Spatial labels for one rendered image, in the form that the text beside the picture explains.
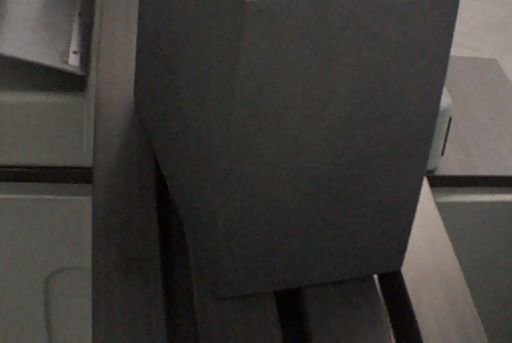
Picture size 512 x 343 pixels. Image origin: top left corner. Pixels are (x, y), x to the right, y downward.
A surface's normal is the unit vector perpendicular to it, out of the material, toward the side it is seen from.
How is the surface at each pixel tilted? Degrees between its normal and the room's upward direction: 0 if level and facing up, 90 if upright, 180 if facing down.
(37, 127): 90
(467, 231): 90
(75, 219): 90
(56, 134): 90
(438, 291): 0
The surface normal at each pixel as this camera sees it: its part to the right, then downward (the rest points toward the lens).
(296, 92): 0.29, 0.56
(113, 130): 0.09, -0.82
